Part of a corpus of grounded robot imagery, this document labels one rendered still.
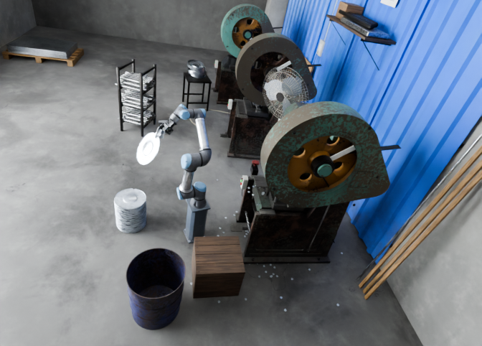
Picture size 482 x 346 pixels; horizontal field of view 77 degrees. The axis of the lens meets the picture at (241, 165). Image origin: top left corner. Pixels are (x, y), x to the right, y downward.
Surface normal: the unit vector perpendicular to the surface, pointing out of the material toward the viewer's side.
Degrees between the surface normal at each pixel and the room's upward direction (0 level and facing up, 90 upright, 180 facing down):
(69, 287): 0
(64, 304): 0
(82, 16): 90
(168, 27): 90
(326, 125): 90
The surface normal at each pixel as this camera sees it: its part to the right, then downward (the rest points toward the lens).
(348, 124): 0.13, 0.60
